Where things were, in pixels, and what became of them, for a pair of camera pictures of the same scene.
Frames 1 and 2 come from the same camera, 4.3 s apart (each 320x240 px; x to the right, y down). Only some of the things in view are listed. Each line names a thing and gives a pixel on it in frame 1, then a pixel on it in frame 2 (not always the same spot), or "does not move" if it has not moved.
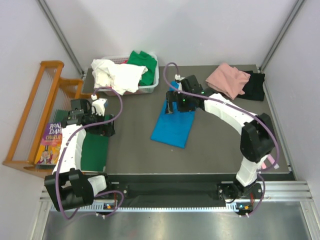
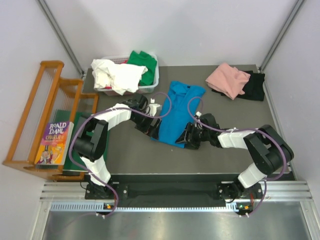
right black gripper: x=174 y=96 to x=191 y=143
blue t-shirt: x=173 y=129 does not move
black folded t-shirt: x=255 y=89 does not move
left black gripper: x=105 y=127 to x=149 y=126
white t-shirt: x=123 y=78 does not move
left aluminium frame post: x=61 y=35 does not move
